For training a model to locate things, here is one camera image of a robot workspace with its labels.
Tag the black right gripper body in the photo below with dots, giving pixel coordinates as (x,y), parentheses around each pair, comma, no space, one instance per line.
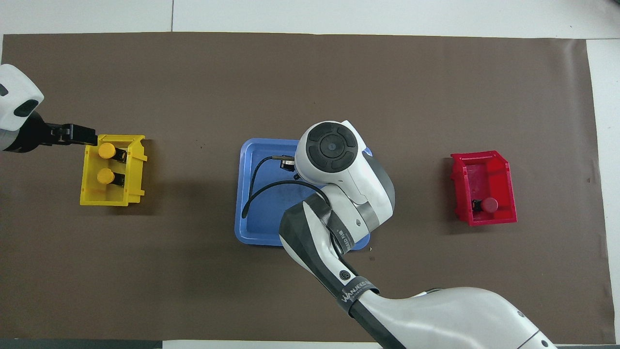
(287,165)

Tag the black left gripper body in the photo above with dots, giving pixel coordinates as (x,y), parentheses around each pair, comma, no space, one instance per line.
(29,135)

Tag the yellow push button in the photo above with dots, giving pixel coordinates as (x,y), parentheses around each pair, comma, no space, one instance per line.
(106,150)
(105,176)

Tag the red push button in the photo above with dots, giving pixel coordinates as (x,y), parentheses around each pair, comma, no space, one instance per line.
(490,205)

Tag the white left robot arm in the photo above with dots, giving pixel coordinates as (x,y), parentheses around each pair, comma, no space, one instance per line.
(14,87)

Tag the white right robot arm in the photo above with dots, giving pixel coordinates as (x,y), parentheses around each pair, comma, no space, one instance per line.
(436,315)

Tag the blue plastic tray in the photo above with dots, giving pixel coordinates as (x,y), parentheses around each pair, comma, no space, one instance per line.
(271,228)

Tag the yellow plastic bin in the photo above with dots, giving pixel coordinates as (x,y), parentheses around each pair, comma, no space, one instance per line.
(92,194)

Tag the brown paper table mat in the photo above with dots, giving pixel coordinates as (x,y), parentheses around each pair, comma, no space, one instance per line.
(193,291)

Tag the red plastic bin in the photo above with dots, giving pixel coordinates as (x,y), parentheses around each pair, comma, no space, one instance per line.
(504,184)

